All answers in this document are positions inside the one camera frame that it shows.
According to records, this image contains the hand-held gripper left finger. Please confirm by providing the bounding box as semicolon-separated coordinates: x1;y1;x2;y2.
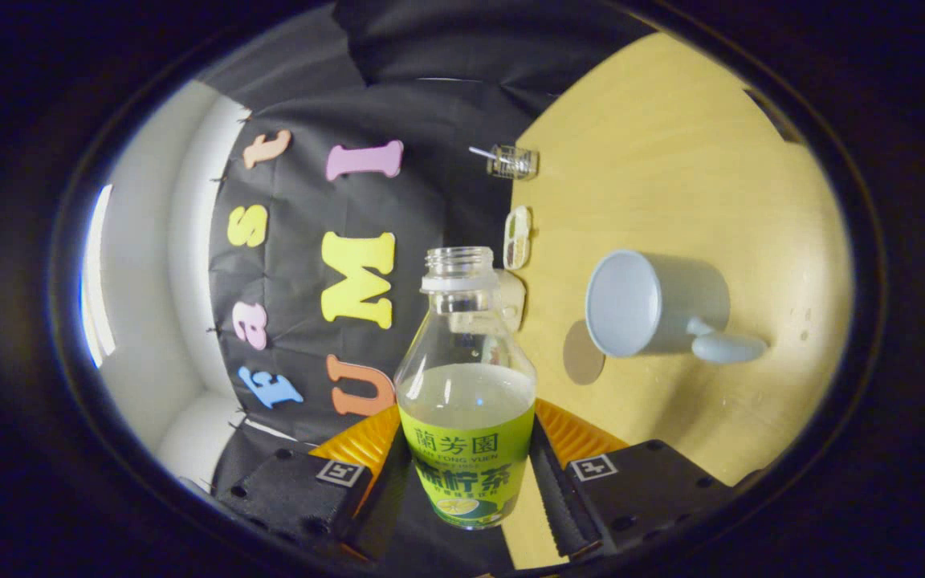
218;404;414;563

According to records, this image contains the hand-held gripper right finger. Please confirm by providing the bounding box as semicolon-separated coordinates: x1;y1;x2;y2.
528;397;736;563

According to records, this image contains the green label juice bottle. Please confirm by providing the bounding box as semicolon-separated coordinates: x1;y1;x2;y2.
393;246;537;531

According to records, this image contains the round brown coaster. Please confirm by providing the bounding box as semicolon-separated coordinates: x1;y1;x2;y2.
563;320;606;386

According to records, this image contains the light grey cup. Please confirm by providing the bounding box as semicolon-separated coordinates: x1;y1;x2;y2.
585;249;768;364

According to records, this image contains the white toaster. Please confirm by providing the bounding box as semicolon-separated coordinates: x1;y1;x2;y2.
495;269;528;332

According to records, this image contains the white compartment tray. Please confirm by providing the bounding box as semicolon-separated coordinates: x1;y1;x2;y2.
503;206;532;271

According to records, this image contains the black backdrop cloth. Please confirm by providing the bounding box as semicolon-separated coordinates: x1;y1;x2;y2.
189;0;672;482

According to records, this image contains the clear glass holder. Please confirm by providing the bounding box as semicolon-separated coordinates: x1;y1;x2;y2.
488;144;540;181

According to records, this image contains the wooden table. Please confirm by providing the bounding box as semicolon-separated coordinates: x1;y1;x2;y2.
503;32;855;572

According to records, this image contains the long ceiling light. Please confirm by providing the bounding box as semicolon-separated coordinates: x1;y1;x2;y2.
81;183;116;368

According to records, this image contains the black table edge clamp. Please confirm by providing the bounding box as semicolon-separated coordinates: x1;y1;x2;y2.
744;87;801;145

